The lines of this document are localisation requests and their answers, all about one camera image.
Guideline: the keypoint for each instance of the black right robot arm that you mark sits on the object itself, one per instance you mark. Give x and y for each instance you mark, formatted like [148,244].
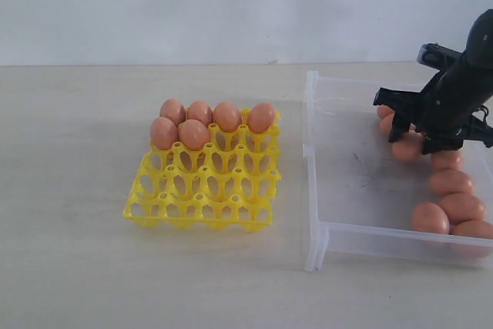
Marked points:
[476,59]

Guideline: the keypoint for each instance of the clear plastic bin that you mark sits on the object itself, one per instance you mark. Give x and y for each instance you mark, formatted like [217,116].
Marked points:
[360,198]

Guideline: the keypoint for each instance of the brown egg packed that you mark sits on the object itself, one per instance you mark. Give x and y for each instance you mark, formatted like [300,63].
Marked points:
[261,117]
[200,111]
[227,116]
[173,110]

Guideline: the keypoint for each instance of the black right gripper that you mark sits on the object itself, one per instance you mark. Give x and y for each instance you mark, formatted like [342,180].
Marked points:
[445,112]

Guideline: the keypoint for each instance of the yellow plastic egg tray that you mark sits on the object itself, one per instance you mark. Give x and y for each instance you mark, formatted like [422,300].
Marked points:
[231,180]

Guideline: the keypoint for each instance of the brown egg under gripper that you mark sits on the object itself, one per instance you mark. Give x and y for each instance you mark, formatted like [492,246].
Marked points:
[408,148]

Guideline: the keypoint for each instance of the brown egg second row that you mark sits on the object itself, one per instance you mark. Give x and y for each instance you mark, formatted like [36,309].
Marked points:
[462,207]

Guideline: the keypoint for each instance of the brown egg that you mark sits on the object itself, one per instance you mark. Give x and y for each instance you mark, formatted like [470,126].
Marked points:
[448,181]
[386,124]
[473,228]
[193,134]
[408,148]
[430,218]
[383,111]
[447,159]
[163,133]

